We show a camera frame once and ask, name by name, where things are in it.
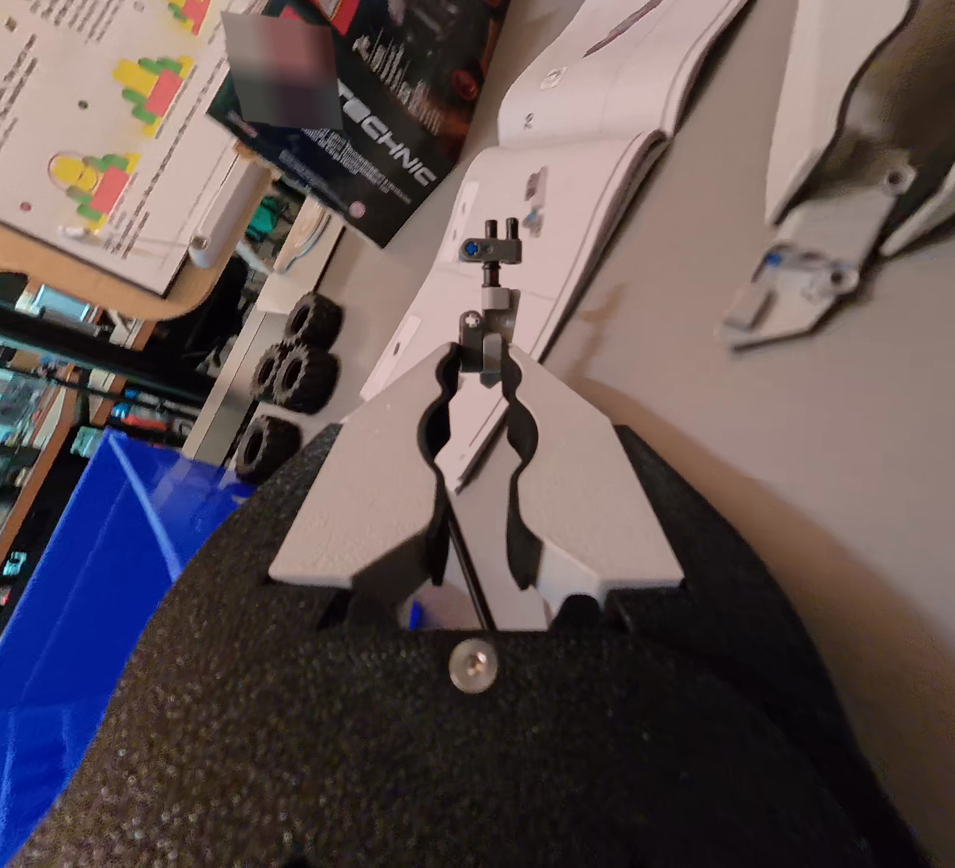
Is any printed sheet with coloured bricks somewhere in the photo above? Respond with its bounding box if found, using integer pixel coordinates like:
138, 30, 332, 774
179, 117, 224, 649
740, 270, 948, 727
0, 0, 301, 296

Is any wooden board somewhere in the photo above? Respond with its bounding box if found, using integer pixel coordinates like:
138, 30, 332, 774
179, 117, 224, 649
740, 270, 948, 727
0, 156, 274, 322

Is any white plastic tube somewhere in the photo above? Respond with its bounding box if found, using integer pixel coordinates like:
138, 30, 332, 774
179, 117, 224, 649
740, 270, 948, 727
189, 161, 273, 269

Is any black toy brick box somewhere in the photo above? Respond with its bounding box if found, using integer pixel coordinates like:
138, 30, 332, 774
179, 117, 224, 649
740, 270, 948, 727
206, 0, 532, 249

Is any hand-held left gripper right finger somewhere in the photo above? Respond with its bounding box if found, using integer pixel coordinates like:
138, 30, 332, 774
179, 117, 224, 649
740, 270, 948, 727
503, 346, 683, 626

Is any light grey brick panel assembly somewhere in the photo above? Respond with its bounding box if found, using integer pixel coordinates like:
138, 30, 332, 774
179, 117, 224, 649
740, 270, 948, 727
718, 10, 955, 350

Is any small grey black brick connector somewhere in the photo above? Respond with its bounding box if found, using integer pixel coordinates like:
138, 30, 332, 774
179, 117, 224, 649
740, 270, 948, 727
457, 217, 528, 389

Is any open white instruction booklet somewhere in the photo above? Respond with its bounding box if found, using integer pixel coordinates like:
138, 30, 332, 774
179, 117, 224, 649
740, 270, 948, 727
361, 0, 816, 496

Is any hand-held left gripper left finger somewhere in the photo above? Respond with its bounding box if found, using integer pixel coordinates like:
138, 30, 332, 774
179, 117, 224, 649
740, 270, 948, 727
269, 343, 458, 626

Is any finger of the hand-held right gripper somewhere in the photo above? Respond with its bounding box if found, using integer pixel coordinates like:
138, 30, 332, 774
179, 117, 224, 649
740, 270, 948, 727
880, 160, 955, 258
767, 0, 945, 224

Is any blue plastic bin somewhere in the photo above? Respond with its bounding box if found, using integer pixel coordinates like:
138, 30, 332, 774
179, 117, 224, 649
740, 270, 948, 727
0, 427, 259, 863

